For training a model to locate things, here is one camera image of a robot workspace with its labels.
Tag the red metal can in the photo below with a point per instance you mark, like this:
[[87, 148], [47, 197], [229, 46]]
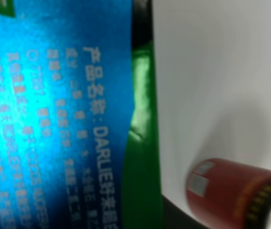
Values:
[[223, 194]]

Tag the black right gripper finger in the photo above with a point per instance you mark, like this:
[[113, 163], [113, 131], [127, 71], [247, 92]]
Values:
[[175, 218]]

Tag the blue green toothpaste box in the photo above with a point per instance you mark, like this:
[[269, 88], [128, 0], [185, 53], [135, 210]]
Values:
[[78, 115]]

